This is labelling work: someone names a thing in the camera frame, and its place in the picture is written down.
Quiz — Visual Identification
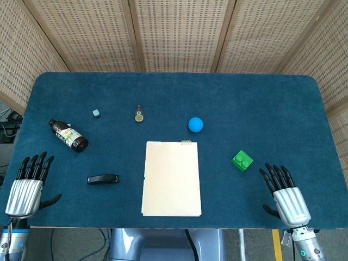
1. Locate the small brown dropper bottle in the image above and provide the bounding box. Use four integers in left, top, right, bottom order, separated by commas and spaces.
134, 104, 144, 123

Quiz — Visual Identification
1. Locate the blue ball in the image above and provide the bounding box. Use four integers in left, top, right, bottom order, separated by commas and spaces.
188, 117, 204, 134

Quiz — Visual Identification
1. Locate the yellow floor tape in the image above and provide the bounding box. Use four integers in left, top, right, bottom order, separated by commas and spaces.
271, 228, 284, 261

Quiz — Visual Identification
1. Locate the small black stapler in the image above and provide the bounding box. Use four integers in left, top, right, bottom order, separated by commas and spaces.
86, 173, 121, 185

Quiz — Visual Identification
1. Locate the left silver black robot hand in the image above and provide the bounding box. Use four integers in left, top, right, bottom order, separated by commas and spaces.
4, 151, 63, 220

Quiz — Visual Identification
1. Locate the beige notepad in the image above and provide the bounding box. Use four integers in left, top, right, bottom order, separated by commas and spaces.
141, 140, 203, 218

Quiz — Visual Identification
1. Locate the clear plastic wrist tag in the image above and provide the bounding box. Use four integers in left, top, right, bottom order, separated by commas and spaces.
282, 230, 294, 247

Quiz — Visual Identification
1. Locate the black torso cable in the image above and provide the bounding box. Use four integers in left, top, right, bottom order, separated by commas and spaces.
185, 229, 200, 261

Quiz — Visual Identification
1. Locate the woven wooden screen panel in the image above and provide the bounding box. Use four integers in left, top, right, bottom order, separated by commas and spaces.
211, 0, 337, 73
278, 0, 348, 185
23, 0, 145, 73
0, 0, 70, 115
128, 0, 237, 73

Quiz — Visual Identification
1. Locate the green building block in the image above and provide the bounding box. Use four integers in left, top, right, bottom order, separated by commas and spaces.
231, 150, 254, 172

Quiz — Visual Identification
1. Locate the brown labelled glass bottle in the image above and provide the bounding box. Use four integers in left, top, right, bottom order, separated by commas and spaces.
48, 119, 89, 153

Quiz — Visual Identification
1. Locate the grey-blue robot torso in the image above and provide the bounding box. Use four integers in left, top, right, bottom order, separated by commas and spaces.
108, 228, 226, 261

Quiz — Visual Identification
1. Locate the black cable bundle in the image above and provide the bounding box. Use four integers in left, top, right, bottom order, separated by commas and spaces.
0, 107, 24, 145

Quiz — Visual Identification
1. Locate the blue floor cable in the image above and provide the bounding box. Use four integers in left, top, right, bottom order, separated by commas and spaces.
88, 228, 111, 261

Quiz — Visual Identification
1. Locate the dark blue table mat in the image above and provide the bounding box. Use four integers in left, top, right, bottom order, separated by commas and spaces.
0, 71, 348, 229

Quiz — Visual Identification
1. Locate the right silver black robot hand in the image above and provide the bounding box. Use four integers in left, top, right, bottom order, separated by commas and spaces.
258, 163, 312, 228

